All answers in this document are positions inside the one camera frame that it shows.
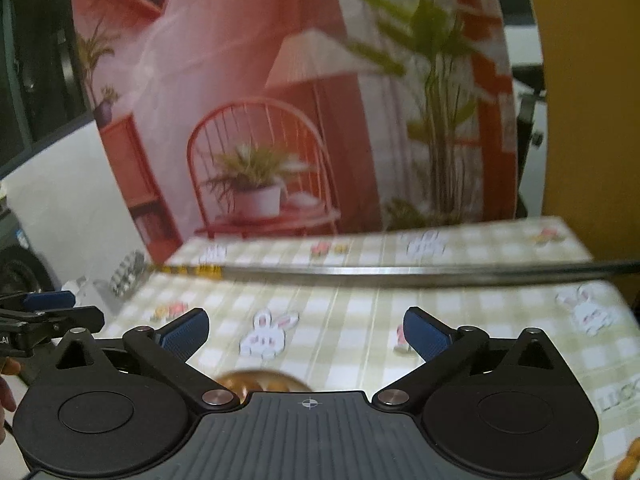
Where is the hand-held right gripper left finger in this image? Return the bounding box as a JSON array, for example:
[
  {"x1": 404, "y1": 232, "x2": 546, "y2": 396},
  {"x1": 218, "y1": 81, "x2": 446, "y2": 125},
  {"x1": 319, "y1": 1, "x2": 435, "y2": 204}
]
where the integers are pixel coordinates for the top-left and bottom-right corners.
[{"x1": 50, "y1": 307, "x2": 241, "y2": 411}]

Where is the printed room scene wall poster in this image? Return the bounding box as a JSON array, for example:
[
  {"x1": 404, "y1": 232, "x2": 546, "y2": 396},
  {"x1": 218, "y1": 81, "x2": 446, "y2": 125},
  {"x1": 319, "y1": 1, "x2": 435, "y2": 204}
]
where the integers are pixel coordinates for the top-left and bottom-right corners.
[{"x1": 67, "y1": 0, "x2": 521, "y2": 267}]

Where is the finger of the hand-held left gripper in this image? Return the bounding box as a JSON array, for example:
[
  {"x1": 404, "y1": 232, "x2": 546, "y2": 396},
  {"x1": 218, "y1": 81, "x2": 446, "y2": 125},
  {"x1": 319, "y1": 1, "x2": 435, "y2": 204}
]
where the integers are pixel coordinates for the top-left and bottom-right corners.
[
  {"x1": 0, "y1": 290, "x2": 77, "y2": 312},
  {"x1": 0, "y1": 306, "x2": 106, "y2": 342}
]

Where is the person's left hand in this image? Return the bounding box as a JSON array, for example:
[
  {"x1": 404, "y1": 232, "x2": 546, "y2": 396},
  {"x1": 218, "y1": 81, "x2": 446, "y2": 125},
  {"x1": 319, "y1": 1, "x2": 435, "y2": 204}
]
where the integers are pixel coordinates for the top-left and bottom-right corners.
[{"x1": 0, "y1": 357, "x2": 24, "y2": 413}]

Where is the checked rabbit print tablecloth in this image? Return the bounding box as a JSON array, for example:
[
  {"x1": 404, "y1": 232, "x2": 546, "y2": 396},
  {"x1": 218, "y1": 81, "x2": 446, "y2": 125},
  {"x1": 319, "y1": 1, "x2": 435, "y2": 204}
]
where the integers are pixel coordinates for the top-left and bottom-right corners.
[{"x1": 95, "y1": 216, "x2": 640, "y2": 480}]

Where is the beige round plate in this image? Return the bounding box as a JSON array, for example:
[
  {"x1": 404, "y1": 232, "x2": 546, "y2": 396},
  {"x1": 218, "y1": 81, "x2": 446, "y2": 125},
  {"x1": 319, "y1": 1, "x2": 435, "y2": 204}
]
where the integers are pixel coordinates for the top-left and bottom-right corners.
[{"x1": 216, "y1": 368, "x2": 315, "y2": 404}]

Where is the dark grey object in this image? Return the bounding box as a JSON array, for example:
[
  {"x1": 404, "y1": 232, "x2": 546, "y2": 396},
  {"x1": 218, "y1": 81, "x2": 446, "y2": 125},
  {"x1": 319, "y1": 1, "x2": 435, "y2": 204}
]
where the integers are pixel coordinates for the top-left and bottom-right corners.
[{"x1": 0, "y1": 204, "x2": 59, "y2": 302}]

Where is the white slotted basket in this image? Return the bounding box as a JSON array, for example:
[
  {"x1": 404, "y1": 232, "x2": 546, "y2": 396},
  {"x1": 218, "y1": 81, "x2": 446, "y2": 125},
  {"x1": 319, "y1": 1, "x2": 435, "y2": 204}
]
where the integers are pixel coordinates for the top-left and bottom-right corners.
[{"x1": 96, "y1": 249, "x2": 149, "y2": 302}]

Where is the wooden board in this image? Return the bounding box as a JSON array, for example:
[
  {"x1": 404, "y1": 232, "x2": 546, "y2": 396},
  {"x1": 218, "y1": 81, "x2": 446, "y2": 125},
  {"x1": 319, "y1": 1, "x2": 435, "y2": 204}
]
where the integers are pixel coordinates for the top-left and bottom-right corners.
[{"x1": 517, "y1": 0, "x2": 640, "y2": 262}]

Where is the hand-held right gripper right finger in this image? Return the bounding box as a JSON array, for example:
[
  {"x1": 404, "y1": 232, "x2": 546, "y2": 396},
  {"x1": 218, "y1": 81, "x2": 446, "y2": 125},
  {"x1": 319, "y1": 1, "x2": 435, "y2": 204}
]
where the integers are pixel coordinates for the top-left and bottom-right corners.
[{"x1": 372, "y1": 306, "x2": 566, "y2": 408}]

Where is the metal rod with gold end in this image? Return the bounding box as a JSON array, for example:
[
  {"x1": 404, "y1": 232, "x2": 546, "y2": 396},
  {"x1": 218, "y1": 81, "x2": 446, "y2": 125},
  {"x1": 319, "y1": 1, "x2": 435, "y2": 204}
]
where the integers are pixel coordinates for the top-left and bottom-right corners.
[{"x1": 145, "y1": 258, "x2": 640, "y2": 289}]

